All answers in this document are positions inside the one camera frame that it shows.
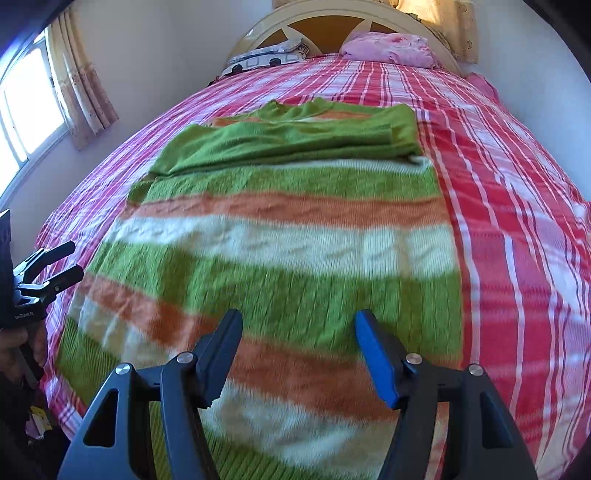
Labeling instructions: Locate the red white plaid bedsheet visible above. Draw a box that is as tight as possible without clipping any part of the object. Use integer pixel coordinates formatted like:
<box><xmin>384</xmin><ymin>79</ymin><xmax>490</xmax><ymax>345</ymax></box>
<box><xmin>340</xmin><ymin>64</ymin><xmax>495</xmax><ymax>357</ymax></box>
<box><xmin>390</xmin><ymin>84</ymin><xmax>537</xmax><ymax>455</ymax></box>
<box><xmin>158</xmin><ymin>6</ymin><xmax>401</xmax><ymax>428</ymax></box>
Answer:
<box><xmin>37</xmin><ymin>56</ymin><xmax>590</xmax><ymax>479</ymax></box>

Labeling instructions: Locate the cream wooden arched headboard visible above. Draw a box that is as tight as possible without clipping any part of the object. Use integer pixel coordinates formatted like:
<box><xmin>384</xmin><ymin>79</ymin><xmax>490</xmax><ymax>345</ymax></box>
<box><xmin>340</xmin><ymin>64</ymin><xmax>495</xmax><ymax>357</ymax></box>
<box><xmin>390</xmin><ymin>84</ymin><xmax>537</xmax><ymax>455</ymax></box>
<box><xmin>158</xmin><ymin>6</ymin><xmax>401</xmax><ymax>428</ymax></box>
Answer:
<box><xmin>230</xmin><ymin>1</ymin><xmax>462</xmax><ymax>76</ymax></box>

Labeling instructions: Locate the beige curtain at side window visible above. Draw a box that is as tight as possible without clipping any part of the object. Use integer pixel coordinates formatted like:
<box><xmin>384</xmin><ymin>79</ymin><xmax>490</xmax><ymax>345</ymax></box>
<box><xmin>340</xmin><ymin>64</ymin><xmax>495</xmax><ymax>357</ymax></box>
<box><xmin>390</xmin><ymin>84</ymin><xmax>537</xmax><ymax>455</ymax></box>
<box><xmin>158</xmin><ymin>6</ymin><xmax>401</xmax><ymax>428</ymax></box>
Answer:
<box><xmin>46</xmin><ymin>7</ymin><xmax>119</xmax><ymax>150</ymax></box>

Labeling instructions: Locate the person's left hand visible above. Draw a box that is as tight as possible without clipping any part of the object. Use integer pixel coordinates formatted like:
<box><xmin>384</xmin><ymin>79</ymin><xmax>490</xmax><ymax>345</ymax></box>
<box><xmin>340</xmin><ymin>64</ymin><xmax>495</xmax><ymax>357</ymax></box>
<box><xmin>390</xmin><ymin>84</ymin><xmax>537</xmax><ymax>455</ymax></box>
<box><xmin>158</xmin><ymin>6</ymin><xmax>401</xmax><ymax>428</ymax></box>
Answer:
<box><xmin>0</xmin><ymin>322</ymin><xmax>48</xmax><ymax>384</ymax></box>

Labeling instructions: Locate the pink floral pillow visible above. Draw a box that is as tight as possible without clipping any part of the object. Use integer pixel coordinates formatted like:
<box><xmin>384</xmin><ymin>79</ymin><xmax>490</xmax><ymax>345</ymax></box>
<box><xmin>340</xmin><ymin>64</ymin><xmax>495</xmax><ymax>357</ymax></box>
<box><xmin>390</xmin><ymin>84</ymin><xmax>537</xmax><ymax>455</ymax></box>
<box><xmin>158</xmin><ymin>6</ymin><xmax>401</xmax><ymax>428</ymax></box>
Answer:
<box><xmin>339</xmin><ymin>32</ymin><xmax>441</xmax><ymax>69</ymax></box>

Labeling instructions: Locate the side window with frame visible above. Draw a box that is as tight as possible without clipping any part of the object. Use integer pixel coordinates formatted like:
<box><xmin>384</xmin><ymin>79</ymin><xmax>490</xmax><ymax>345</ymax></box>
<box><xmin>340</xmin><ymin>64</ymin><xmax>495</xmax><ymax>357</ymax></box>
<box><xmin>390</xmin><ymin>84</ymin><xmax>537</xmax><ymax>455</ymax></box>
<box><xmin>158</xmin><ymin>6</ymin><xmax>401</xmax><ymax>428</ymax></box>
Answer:
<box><xmin>1</xmin><ymin>32</ymin><xmax>68</xmax><ymax>209</ymax></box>

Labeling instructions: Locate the grey white patterned pillow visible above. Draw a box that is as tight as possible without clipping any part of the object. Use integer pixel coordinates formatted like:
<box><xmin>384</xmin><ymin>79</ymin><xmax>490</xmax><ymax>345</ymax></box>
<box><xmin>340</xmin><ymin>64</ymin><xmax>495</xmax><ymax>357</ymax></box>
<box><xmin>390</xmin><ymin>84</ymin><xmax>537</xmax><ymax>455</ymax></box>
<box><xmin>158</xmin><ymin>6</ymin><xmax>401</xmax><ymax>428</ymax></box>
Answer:
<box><xmin>221</xmin><ymin>38</ymin><xmax>310</xmax><ymax>77</ymax></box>

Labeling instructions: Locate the green orange white striped sweater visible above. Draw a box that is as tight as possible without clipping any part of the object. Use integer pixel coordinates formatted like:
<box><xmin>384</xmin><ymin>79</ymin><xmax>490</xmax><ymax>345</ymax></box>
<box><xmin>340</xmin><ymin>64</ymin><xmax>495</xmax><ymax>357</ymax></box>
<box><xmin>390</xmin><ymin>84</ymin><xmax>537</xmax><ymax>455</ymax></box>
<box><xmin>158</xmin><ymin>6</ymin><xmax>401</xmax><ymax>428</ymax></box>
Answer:
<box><xmin>56</xmin><ymin>98</ymin><xmax>462</xmax><ymax>479</ymax></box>

